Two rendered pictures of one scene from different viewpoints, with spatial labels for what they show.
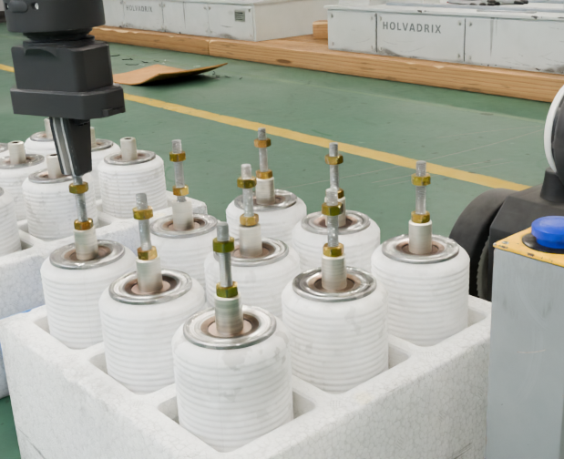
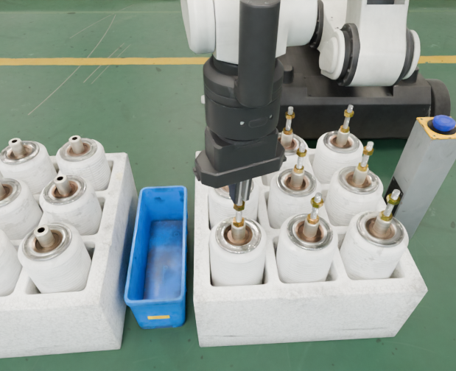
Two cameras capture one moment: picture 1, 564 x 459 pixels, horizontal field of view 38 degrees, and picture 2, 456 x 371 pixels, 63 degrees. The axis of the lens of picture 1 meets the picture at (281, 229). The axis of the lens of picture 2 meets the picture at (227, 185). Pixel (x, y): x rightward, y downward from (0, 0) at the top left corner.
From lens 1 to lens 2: 78 cm
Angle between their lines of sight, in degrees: 50
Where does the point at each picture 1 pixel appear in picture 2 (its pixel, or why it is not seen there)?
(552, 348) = (446, 165)
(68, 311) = (254, 269)
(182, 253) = (254, 200)
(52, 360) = (271, 297)
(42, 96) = (247, 169)
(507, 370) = (422, 178)
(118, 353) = (317, 271)
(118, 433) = (342, 301)
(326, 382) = not seen: hidden behind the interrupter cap
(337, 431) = not seen: hidden behind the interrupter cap
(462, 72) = not seen: outside the picture
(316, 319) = (374, 200)
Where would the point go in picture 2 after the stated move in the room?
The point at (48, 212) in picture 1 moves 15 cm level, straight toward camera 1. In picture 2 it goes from (85, 216) to (157, 239)
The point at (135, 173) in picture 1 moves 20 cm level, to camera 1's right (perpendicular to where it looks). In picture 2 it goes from (99, 159) to (167, 115)
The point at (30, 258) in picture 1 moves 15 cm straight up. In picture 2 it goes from (109, 251) to (87, 193)
